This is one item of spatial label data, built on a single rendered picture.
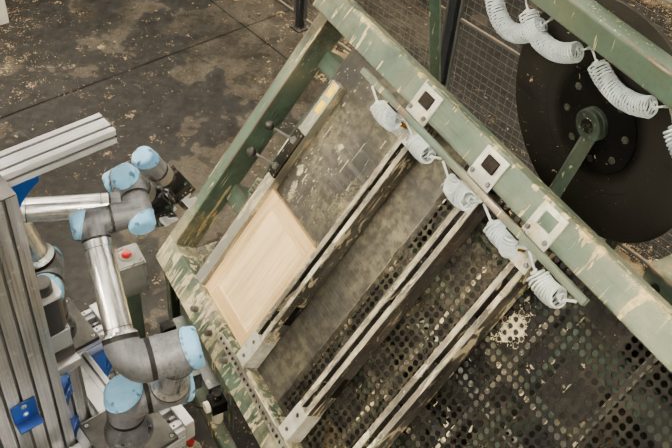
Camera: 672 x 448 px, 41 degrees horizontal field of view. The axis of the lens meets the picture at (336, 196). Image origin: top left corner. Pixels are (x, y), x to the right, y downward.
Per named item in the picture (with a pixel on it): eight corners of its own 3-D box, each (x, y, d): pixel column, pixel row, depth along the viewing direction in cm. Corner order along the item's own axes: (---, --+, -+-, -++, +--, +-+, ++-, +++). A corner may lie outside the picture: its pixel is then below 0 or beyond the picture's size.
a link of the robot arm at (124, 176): (112, 193, 240) (105, 167, 244) (129, 208, 250) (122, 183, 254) (138, 181, 240) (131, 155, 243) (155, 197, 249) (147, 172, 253)
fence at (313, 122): (203, 277, 350) (195, 275, 347) (340, 82, 319) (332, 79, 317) (208, 285, 346) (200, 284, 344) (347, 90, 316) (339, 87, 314)
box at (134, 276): (111, 281, 362) (106, 250, 350) (139, 271, 367) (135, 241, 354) (121, 301, 354) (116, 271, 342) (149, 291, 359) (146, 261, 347)
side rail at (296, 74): (190, 238, 369) (169, 234, 361) (340, 19, 335) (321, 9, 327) (196, 247, 366) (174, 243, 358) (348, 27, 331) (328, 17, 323)
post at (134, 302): (136, 391, 412) (121, 283, 361) (148, 386, 414) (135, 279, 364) (141, 401, 408) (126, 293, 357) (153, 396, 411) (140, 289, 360)
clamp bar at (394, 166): (248, 352, 324) (196, 347, 307) (444, 91, 286) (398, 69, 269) (259, 372, 318) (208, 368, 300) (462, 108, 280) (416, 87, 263)
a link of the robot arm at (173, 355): (138, 380, 278) (142, 331, 230) (185, 367, 283) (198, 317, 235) (148, 418, 274) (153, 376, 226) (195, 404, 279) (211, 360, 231)
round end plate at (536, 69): (487, 149, 329) (534, -50, 275) (500, 145, 331) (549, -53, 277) (638, 297, 280) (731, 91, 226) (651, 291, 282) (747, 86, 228)
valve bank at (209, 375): (150, 348, 361) (145, 309, 345) (183, 335, 367) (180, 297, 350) (198, 445, 330) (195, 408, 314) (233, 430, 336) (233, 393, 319)
